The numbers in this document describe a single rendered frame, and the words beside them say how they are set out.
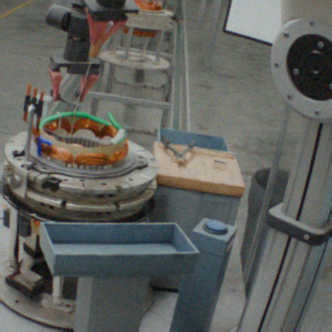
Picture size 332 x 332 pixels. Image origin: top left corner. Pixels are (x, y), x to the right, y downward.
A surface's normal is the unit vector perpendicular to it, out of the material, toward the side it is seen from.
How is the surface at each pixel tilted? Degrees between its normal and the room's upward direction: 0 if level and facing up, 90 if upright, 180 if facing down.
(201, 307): 90
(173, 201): 90
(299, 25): 90
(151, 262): 90
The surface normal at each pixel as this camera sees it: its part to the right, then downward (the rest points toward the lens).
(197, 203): 0.03, 0.37
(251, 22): -0.44, 0.13
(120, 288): 0.35, 0.40
